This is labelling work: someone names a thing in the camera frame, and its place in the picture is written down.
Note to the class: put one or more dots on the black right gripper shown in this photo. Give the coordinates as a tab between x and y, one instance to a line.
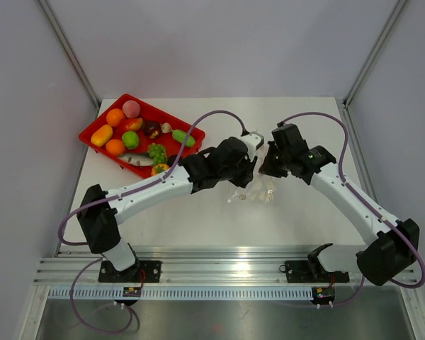
267	168

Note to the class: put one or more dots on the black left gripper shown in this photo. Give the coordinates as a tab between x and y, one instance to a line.
247	176

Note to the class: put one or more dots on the clear zip top bag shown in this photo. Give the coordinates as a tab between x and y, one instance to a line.
260	191

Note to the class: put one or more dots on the green bitter gourd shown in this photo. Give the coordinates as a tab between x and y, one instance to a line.
182	137

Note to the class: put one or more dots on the orange bell pepper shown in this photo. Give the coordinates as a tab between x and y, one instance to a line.
159	168

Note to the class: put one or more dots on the green grape bunch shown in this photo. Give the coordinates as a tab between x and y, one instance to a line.
157	152

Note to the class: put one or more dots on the dark purple mangosteen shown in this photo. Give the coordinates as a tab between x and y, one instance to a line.
152	129

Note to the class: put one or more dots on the grey toy fish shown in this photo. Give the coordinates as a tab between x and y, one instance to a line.
136	159

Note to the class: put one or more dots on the dark purple eggplant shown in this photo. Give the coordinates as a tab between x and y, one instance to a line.
171	160

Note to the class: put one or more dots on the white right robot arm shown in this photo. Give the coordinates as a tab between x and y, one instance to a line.
391	245

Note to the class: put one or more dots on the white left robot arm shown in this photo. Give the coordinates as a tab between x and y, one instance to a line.
102	212

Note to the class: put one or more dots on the white garlic bulb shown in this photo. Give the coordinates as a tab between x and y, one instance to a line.
166	128

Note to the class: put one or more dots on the red plastic tray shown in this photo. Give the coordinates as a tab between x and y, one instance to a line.
147	112

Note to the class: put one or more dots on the green apple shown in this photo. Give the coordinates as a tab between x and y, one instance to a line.
130	139

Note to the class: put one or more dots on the red yellow mango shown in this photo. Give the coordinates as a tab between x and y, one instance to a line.
130	124

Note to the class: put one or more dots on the pink peach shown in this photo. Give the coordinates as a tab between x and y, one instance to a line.
131	109

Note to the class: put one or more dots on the orange fruit lower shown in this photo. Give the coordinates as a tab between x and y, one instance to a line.
115	147

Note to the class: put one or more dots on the orange fruit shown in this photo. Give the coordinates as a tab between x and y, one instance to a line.
115	147
114	117

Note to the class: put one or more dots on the orange fruit upper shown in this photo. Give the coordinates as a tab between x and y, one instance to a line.
114	117

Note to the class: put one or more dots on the yellow orange mango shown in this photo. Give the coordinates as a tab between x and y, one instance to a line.
100	137

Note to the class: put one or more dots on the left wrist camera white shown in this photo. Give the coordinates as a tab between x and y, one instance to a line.
253	141

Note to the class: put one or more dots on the aluminium rail frame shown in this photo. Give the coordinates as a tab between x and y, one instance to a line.
201	239

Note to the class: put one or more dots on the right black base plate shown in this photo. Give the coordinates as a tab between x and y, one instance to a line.
302	271

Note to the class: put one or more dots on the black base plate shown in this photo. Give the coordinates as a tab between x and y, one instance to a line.
146	272
302	271

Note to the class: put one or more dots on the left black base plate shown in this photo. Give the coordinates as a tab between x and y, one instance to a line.
146	272

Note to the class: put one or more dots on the right aluminium corner post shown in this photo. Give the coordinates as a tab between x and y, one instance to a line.
383	36

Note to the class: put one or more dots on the aluminium corner post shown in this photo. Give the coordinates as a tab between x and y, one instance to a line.
54	23
383	36

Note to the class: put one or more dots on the white slotted cable duct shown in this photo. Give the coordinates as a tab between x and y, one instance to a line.
182	293

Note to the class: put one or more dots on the left aluminium corner post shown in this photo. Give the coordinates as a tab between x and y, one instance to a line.
54	23

